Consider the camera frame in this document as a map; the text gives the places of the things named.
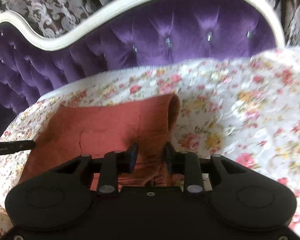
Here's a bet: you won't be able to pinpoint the purple tufted headboard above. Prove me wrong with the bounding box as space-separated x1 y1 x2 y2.
0 0 285 113

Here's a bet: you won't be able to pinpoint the rust red pants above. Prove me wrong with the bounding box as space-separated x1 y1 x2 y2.
19 94 181 186

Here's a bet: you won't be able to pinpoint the floral bed sheet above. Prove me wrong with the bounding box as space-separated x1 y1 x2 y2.
0 47 300 236

